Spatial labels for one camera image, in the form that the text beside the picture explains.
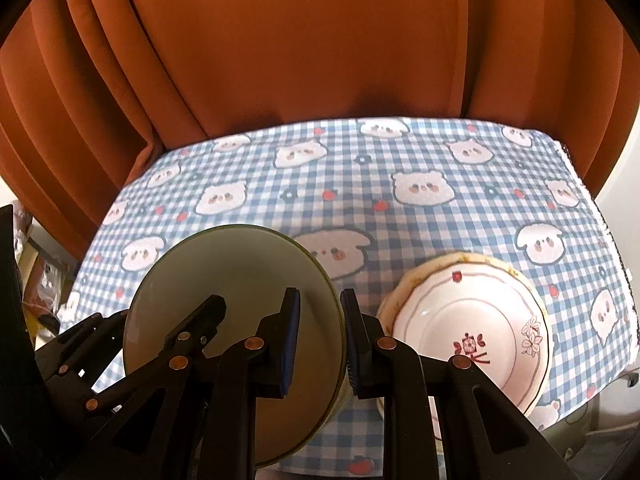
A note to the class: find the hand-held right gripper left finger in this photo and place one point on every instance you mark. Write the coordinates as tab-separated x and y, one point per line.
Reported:
290	340

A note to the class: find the orange curtain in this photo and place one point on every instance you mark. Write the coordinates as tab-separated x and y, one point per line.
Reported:
300	35

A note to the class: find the blue checked printed tablecloth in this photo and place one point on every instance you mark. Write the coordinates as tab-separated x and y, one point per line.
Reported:
350	185

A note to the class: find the large yellow floral plate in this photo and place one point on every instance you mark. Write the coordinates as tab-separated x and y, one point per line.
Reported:
384	317

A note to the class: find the green floral bowl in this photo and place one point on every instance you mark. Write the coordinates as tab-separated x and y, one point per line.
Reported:
225	265

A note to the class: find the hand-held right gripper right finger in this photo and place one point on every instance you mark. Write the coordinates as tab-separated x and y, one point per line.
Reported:
352	345

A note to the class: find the small red patterned plate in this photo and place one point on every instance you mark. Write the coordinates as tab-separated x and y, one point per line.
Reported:
450	320

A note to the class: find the wooden shelf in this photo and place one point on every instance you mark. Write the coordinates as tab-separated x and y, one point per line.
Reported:
37	257

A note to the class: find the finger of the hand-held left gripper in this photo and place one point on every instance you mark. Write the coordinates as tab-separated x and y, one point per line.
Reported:
100	397
85	340

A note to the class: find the white plastic bag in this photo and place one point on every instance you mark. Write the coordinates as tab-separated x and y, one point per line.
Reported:
50	285

